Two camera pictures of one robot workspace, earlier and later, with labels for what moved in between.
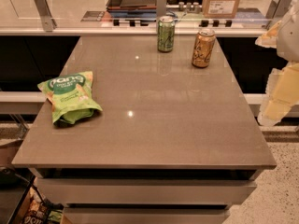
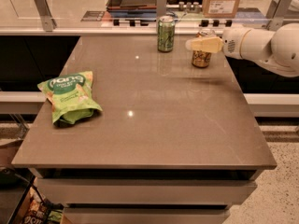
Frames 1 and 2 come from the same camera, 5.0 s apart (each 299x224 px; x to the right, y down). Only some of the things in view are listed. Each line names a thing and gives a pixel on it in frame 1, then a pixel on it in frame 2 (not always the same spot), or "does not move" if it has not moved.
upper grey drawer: x=143 y=191 does not move
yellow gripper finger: x=281 y=94 -> x=206 y=44
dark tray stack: x=134 y=1 does not move
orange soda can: x=204 y=49 does not move
